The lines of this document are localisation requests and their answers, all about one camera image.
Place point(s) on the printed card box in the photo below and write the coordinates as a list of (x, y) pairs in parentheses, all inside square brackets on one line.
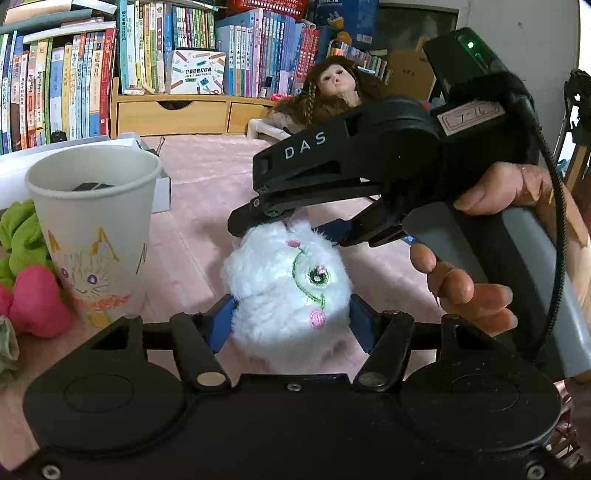
[(196, 71)]

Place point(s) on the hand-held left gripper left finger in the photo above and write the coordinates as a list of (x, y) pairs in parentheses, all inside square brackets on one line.
[(220, 326)]

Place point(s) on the white fluffy plush toy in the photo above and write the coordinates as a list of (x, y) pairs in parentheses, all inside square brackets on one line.
[(277, 295)]

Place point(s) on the pink plush toy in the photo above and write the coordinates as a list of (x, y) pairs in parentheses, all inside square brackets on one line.
[(37, 304)]

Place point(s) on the person's right hand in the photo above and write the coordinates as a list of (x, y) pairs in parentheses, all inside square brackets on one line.
[(498, 184)]

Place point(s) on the white cardboard box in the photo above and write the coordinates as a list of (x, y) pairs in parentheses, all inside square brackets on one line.
[(11, 173)]

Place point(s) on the pink tablecloth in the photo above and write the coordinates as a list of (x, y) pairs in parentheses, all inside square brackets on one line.
[(207, 194)]

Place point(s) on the small black object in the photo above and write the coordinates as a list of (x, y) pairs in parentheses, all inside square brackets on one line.
[(58, 136)]

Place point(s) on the pale green cloth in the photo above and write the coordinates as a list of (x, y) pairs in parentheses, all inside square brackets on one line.
[(7, 350)]

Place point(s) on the row of small paperback books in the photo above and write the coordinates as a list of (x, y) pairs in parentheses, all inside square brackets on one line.
[(138, 46)]

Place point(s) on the brown cardboard box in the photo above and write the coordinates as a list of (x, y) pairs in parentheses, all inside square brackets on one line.
[(411, 74)]

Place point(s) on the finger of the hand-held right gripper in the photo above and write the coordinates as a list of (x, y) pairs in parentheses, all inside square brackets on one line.
[(351, 234), (258, 214)]

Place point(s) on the green scrunchie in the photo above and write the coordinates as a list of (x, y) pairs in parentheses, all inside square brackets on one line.
[(23, 235)]

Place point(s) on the paper cup with cat drawing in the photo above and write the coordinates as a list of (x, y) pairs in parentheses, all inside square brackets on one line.
[(101, 240)]

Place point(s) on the wooden drawer unit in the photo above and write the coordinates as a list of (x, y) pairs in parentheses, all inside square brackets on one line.
[(138, 115)]

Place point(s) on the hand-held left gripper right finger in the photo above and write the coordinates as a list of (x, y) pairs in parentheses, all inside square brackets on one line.
[(362, 325)]

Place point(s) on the blue printed box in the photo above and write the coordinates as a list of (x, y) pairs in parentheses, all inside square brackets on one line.
[(346, 18)]

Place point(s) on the black binder clip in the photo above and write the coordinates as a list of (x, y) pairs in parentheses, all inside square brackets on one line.
[(159, 146)]

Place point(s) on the red plastic basket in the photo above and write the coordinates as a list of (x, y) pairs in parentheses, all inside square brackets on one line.
[(268, 7)]

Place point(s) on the black metal stand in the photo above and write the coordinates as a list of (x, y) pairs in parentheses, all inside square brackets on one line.
[(577, 101)]

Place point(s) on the dark framed panel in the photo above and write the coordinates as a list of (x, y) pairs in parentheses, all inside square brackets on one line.
[(415, 23)]

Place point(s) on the brown-haired doll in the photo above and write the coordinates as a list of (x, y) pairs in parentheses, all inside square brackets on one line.
[(339, 81)]

